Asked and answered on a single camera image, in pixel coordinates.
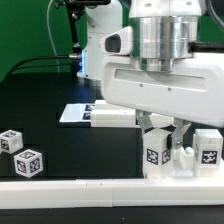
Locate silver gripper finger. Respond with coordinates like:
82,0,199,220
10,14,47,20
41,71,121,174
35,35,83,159
167,119,191,149
136,110,153,134

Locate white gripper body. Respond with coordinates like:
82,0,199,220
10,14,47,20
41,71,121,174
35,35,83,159
101,53,224,128

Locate white chair seat part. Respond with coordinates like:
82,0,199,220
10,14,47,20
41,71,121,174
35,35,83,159
142,144,224,180

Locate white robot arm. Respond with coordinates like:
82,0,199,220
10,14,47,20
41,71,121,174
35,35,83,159
84,0,224,148

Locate white chair backrest part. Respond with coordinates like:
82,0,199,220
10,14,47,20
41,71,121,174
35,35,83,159
90,100,174,128

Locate flat white tagged plate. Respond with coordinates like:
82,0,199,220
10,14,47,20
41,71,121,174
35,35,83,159
59,103,95,123

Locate white L-shaped fence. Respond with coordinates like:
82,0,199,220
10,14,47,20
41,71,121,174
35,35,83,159
0,175,224,209

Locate white tagged cube front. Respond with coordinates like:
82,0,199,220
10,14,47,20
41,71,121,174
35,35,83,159
14,149,43,178

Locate white tagged cube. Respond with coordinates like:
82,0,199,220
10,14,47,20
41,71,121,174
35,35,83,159
14,149,43,178
0,130,23,154

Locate white tagged cube left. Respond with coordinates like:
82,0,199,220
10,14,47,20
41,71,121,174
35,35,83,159
0,130,23,154

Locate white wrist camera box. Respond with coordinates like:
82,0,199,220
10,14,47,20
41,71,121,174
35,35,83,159
100,26,133,56

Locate grey cable behind robot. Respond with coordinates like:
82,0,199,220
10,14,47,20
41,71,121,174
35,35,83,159
46,0,62,73

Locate black cable at base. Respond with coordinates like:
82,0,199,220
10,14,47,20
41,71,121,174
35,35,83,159
5,54,82,81

